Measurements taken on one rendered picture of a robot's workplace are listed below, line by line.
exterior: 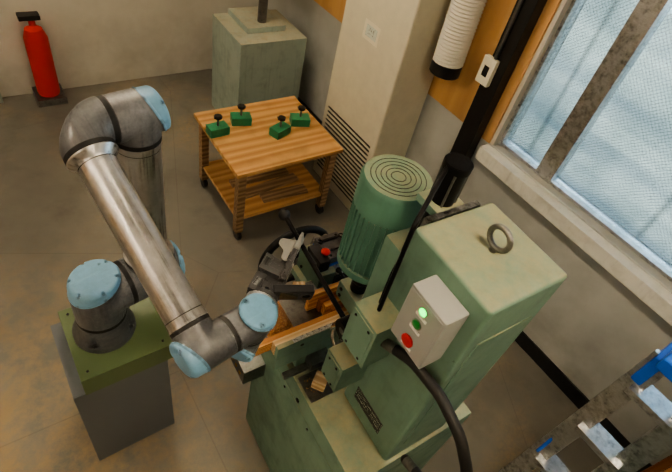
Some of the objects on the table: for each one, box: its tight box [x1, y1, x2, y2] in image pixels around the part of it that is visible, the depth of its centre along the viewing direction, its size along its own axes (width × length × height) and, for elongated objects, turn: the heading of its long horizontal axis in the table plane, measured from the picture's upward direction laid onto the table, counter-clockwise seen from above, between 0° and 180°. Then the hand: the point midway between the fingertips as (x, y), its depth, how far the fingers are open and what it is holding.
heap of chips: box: [267, 301, 293, 337], centre depth 146 cm, size 8×12×3 cm
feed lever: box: [278, 209, 350, 341], centre depth 130 cm, size 5×32×36 cm
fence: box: [274, 328, 330, 360], centre depth 150 cm, size 60×2×6 cm, turn 110°
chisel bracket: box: [336, 277, 364, 314], centre depth 146 cm, size 7×14×8 cm, turn 20°
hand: (300, 247), depth 142 cm, fingers open, 14 cm apart
